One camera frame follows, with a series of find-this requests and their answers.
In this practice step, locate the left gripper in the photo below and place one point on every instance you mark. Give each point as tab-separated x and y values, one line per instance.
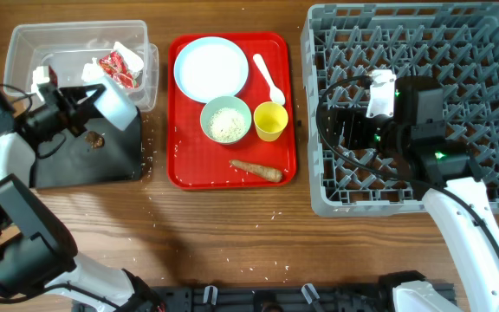
68	117

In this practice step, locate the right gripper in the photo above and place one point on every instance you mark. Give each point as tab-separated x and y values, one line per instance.
355	118

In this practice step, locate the small light blue bowl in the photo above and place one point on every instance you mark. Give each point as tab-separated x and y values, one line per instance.
114	104

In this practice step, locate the white paper napkin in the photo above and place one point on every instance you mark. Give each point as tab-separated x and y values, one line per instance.
134	62

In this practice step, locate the red snack wrapper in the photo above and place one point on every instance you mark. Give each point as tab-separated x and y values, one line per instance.
114	65

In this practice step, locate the dark brown food lump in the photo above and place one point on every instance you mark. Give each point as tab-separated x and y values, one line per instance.
94	140

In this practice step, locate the yellow plastic cup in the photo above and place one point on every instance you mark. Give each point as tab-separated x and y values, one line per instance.
270	119

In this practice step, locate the brown carrot piece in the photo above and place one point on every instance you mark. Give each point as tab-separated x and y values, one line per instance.
265	172

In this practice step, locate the pile of white rice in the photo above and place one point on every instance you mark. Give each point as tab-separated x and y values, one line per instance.
227	125

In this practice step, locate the green bowl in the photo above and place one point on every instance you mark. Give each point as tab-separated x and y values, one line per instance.
221	102

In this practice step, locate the large light blue plate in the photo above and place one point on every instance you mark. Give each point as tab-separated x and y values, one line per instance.
210	67

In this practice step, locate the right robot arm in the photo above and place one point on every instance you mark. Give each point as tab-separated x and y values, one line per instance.
404	120

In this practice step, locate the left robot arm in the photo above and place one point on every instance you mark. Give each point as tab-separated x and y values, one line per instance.
38	255

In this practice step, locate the clear plastic waste bin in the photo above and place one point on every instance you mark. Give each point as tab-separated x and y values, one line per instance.
67	47

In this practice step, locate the grey dishwasher rack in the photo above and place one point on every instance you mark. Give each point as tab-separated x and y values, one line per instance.
455	43

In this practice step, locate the black plastic tray bin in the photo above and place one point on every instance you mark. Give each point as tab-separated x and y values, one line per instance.
66	160

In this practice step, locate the white plastic spoon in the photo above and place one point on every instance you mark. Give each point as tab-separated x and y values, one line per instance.
275	94

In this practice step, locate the red serving tray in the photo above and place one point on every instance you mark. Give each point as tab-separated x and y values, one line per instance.
195	162

